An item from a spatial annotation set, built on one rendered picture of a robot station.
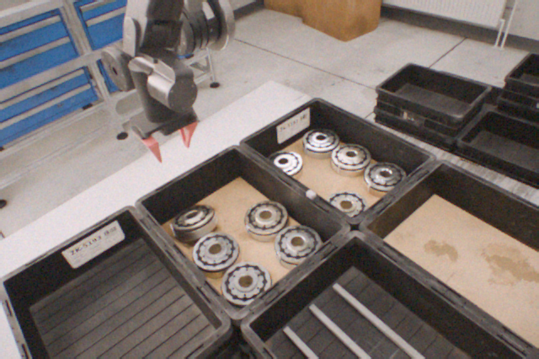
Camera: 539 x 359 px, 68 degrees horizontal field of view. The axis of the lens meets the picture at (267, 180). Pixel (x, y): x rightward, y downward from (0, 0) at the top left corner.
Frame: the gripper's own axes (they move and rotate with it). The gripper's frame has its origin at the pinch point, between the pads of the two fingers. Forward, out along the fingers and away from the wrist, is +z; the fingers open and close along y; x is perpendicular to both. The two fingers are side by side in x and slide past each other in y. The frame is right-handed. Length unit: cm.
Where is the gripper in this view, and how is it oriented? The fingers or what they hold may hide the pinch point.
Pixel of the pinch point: (172, 151)
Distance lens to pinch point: 82.2
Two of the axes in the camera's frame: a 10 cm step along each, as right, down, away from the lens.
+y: 7.7, -4.9, 4.2
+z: 0.6, 7.0, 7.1
